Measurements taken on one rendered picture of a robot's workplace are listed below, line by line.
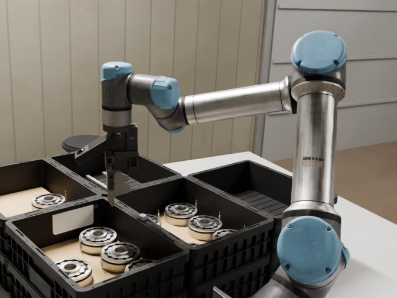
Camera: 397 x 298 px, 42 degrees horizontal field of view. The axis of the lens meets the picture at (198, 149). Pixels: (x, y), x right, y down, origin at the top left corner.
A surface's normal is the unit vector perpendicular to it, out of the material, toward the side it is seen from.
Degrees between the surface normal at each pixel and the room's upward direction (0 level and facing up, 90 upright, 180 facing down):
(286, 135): 90
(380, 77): 90
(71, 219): 90
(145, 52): 90
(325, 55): 45
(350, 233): 0
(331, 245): 60
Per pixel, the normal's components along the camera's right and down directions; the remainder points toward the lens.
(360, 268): 0.05, -0.95
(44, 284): -0.76, 0.16
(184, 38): 0.51, 0.29
